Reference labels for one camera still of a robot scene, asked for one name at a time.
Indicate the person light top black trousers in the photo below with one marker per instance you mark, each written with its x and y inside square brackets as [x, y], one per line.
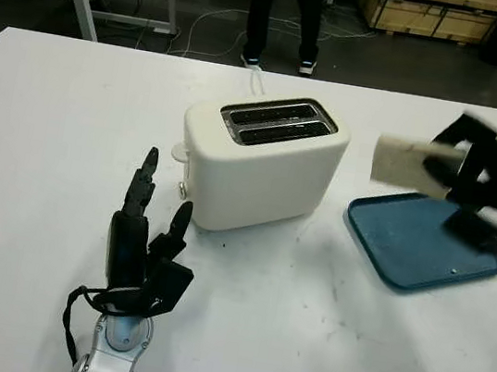
[260, 10]

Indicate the large wooden crate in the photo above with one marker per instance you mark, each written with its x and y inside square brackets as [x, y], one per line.
[432, 19]

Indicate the silver toaster knob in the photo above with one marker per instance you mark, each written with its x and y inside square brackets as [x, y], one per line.
[182, 190]

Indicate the blue plastic tray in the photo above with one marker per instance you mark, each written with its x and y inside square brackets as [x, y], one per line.
[403, 246]

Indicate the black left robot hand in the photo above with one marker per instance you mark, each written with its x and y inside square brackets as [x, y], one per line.
[127, 247]

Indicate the white two-slot toaster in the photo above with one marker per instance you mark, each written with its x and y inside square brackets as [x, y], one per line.
[259, 173]

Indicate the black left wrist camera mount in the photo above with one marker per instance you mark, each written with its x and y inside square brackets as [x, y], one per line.
[168, 286]

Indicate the slice of bread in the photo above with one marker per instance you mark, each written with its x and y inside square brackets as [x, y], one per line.
[397, 163]

